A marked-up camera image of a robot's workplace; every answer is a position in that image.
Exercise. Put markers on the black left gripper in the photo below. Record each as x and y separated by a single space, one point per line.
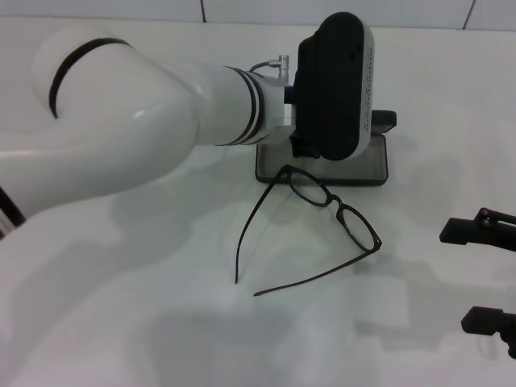
304 147

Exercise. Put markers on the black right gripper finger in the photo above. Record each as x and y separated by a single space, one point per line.
459 231
481 322

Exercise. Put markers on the black glasses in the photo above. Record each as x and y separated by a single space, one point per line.
308 186

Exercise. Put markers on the black glasses case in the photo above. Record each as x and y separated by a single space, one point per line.
363 165

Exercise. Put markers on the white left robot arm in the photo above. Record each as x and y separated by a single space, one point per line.
121 121

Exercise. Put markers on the black diagonal bar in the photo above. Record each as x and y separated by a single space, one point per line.
10 205

